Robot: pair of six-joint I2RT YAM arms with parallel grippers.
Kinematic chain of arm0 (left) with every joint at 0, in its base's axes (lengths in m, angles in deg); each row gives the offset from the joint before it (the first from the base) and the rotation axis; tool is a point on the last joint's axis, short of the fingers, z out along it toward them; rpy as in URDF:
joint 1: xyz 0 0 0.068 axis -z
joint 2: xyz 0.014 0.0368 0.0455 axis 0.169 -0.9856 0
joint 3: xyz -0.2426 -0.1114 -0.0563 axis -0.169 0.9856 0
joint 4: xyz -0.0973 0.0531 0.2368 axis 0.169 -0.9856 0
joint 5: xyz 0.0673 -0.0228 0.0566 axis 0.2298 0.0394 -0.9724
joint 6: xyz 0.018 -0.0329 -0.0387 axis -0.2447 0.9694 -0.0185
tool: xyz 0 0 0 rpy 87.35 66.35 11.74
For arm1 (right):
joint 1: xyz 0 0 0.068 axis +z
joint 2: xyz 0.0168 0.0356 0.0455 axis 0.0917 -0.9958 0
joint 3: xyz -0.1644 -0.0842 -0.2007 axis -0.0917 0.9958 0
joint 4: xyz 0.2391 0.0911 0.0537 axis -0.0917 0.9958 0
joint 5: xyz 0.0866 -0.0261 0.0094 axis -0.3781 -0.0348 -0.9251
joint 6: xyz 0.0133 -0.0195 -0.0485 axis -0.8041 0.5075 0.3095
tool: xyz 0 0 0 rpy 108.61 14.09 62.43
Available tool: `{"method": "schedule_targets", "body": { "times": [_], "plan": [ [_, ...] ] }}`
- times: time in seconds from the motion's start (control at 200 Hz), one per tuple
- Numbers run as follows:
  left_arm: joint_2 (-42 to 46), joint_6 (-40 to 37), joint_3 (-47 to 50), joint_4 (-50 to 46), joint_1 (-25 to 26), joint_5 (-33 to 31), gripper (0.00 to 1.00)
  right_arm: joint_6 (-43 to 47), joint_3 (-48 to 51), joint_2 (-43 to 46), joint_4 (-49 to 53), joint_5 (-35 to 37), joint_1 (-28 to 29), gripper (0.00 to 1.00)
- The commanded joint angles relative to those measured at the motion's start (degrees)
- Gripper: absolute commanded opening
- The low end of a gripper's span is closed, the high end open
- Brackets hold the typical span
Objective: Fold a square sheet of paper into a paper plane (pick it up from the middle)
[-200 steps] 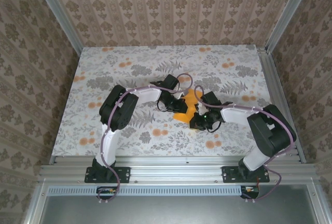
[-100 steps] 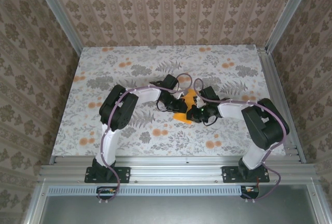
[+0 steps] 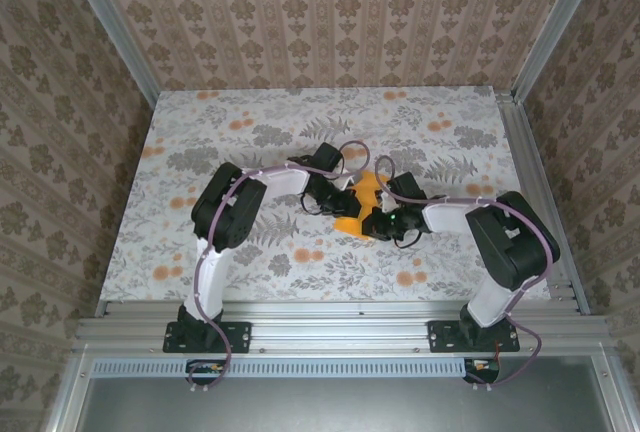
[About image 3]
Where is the orange paper sheet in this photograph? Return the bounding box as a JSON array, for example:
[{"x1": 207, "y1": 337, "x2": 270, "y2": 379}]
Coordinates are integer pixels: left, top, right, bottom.
[{"x1": 333, "y1": 169, "x2": 396, "y2": 240}]

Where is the grey metal sheet panel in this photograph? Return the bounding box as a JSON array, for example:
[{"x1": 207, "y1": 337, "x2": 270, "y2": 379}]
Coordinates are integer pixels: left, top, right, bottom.
[{"x1": 74, "y1": 376, "x2": 617, "y2": 432}]

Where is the small black connector box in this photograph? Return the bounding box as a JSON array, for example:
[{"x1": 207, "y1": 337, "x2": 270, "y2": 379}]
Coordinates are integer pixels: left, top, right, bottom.
[
  {"x1": 186, "y1": 359, "x2": 227, "y2": 387},
  {"x1": 463, "y1": 357, "x2": 502, "y2": 386}
]

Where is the long aluminium frame rail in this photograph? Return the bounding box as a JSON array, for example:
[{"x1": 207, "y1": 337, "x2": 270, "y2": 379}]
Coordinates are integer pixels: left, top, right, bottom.
[{"x1": 74, "y1": 300, "x2": 609, "y2": 354}]

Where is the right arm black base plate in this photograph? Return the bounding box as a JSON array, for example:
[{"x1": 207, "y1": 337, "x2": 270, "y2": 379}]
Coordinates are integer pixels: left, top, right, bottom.
[{"x1": 428, "y1": 319, "x2": 521, "y2": 354}]

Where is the grey slotted cable duct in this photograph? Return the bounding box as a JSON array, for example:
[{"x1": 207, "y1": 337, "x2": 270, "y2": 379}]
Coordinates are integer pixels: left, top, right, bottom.
[{"x1": 92, "y1": 357, "x2": 465, "y2": 379}]

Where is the aluminium table side rail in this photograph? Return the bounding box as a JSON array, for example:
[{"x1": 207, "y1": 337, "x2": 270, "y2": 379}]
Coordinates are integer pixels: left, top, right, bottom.
[{"x1": 494, "y1": 91, "x2": 592, "y2": 316}]

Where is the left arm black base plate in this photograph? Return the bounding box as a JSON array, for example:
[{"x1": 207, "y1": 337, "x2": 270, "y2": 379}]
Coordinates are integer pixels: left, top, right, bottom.
[{"x1": 163, "y1": 320, "x2": 252, "y2": 354}]

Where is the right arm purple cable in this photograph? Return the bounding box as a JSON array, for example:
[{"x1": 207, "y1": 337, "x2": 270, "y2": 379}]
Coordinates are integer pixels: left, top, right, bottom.
[{"x1": 374, "y1": 154, "x2": 557, "y2": 393}]

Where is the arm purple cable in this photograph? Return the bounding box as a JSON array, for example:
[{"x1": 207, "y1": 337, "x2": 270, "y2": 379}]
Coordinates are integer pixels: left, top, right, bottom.
[
  {"x1": 374, "y1": 154, "x2": 557, "y2": 393},
  {"x1": 194, "y1": 140, "x2": 371, "y2": 396}
]

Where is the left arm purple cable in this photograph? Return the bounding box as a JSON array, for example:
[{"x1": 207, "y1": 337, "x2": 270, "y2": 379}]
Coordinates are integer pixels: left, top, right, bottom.
[{"x1": 194, "y1": 140, "x2": 371, "y2": 396}]

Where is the aluminium corner post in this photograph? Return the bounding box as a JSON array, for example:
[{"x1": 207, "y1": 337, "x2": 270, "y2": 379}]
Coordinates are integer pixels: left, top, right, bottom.
[
  {"x1": 58, "y1": 0, "x2": 162, "y2": 109},
  {"x1": 509, "y1": 0, "x2": 610, "y2": 104}
]

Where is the aluminium frame side bar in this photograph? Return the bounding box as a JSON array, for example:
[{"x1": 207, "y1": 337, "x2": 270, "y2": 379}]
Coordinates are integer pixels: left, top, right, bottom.
[
  {"x1": 44, "y1": 351, "x2": 97, "y2": 432},
  {"x1": 592, "y1": 354, "x2": 640, "y2": 432}
]

